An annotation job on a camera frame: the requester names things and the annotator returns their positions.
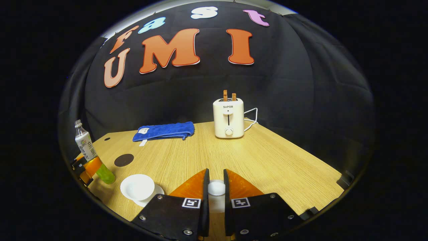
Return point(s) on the cream white toaster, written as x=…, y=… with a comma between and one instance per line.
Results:
x=229, y=120

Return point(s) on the clear water bottle white label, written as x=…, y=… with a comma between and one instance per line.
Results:
x=85, y=144

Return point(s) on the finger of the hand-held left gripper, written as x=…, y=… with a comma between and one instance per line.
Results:
x=86, y=179
x=92, y=166

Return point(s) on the black table edge clamp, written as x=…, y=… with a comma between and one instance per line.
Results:
x=345, y=180
x=309, y=213

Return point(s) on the white teacup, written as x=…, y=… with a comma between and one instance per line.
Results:
x=137, y=187

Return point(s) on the tall toast slice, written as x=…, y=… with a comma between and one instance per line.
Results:
x=225, y=95

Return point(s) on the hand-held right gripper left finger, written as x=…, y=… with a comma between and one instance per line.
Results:
x=187, y=217

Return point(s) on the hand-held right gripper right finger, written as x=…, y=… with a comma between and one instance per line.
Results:
x=247, y=217

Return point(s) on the blue folded towel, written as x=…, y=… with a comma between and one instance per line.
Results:
x=167, y=130

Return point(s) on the white saucer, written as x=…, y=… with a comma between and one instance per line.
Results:
x=157, y=192

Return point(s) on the dark round coaster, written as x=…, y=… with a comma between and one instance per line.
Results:
x=123, y=160

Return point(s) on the black backdrop cloth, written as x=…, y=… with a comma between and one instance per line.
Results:
x=284, y=83

